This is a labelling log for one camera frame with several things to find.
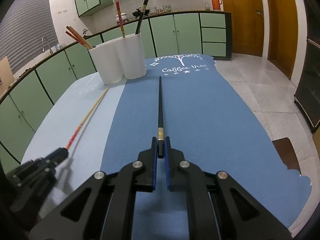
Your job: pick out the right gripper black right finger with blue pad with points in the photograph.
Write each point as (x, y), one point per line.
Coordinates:
(218, 207)

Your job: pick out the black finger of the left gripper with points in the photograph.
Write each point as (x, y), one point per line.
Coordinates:
(55, 158)

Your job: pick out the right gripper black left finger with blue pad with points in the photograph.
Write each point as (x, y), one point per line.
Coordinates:
(103, 206)

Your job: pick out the red-ended wooden chopstick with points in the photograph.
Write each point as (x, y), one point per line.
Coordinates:
(120, 19)
(71, 140)
(77, 37)

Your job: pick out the black chopstick gold band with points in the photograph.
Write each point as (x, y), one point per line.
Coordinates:
(160, 122)

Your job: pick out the green lower kitchen cabinets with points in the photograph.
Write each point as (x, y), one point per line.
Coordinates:
(176, 36)

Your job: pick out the light blue placemat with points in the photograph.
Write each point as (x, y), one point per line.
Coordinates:
(87, 150)

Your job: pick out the brown wooden stool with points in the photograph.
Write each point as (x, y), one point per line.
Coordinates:
(287, 153)

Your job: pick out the dark blue placemat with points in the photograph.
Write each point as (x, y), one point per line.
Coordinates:
(205, 119)

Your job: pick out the brown cardboard board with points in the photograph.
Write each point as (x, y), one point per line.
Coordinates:
(6, 75)

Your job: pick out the chrome sink faucet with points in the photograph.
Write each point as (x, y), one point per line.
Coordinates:
(45, 41)

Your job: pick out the white plastic utensil holder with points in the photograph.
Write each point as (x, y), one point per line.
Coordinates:
(118, 58)

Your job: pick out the grey window blind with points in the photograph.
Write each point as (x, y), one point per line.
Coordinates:
(22, 29)

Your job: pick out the black appliance at right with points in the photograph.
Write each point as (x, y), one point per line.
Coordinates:
(307, 93)

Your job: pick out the white pot with lid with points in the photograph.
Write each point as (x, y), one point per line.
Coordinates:
(124, 18)

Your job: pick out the black wok on stove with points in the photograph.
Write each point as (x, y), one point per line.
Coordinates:
(136, 14)

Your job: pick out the orange thermos flask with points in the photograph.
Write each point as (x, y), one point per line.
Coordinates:
(216, 4)

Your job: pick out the brown wooden door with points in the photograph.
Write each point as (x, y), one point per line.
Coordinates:
(252, 20)

